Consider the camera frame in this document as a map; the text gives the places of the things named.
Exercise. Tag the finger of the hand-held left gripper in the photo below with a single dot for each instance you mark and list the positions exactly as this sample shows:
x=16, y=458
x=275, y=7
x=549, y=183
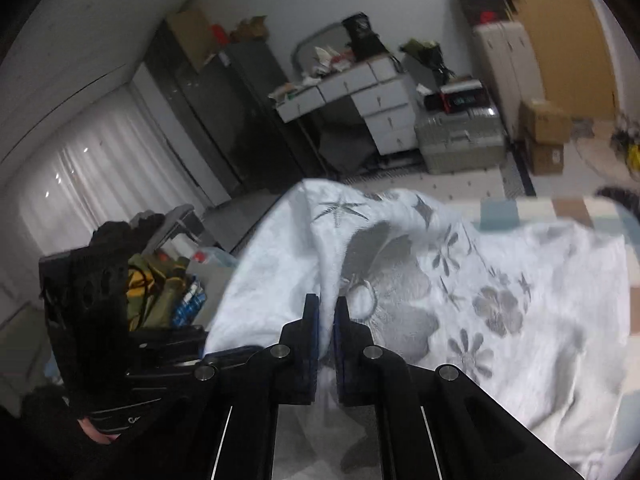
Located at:
x=170, y=340
x=160, y=372

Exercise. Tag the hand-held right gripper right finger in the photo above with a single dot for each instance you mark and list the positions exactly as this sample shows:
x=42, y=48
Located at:
x=341, y=340

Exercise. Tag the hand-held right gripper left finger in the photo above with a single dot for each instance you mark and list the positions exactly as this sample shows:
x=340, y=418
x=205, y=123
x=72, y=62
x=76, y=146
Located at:
x=312, y=340

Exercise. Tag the white printed sweatshirt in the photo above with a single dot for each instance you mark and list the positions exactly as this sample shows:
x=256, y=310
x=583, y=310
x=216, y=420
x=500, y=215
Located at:
x=525, y=360

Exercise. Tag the person's left forearm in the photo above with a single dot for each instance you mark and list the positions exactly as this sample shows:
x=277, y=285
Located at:
x=40, y=440

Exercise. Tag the person's left hand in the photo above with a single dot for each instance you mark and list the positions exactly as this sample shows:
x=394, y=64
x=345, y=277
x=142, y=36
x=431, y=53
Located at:
x=97, y=430

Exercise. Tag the blue plaid shirt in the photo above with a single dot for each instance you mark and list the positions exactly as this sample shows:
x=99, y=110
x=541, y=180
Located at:
x=190, y=305

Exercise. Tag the green yellow jacket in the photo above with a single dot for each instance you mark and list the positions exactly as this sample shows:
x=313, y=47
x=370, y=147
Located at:
x=155, y=290

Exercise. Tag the grey chair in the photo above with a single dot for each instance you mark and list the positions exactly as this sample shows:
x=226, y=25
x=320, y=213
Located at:
x=172, y=225

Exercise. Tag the white curtain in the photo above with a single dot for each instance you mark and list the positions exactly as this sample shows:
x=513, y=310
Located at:
x=100, y=175

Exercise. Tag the dark grey cloth bag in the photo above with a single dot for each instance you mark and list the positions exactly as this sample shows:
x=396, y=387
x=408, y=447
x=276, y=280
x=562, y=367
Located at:
x=350, y=147

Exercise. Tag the silver suitcase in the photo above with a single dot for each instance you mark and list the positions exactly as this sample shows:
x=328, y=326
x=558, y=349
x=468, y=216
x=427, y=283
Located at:
x=460, y=142

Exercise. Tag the dark refrigerator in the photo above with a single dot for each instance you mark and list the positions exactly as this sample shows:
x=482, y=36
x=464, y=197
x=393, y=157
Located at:
x=260, y=115

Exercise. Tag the white drawer desk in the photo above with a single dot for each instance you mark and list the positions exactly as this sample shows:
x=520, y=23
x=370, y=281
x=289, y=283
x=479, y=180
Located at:
x=380, y=105

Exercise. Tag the desk clutter pile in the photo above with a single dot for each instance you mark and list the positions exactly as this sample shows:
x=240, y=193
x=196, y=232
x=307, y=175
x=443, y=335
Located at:
x=312, y=72

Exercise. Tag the red black box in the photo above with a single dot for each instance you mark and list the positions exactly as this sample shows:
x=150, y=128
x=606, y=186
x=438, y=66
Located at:
x=457, y=95

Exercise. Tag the cardboard box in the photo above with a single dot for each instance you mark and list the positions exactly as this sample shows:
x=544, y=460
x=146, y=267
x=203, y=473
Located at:
x=545, y=157
x=545, y=121

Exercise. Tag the dark flower bouquet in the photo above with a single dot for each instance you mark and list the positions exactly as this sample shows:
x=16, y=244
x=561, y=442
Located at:
x=422, y=57

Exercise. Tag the grey rounded mirror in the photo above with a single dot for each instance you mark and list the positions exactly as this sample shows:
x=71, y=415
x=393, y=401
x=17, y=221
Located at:
x=315, y=42

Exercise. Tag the large flat cardboard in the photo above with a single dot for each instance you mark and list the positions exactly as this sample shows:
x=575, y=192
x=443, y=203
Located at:
x=192, y=40

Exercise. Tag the red bag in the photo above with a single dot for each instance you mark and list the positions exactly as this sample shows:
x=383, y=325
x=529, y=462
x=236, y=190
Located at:
x=220, y=35

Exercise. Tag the black furry item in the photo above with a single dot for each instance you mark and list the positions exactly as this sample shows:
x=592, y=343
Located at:
x=620, y=197

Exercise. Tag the open small cardboard boxes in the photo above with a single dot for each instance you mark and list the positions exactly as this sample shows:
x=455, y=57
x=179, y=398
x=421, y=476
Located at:
x=250, y=30

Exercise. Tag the light floor rug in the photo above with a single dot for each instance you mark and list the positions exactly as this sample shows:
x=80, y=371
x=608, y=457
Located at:
x=592, y=135

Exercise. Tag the pile of yellow white shoes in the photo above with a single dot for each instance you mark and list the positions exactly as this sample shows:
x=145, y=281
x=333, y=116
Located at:
x=629, y=150

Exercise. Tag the black shoe box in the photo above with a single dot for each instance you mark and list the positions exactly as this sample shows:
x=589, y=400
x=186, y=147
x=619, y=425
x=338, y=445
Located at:
x=485, y=6

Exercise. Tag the wooden door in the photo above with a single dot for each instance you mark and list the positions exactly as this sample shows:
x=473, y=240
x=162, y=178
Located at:
x=560, y=35

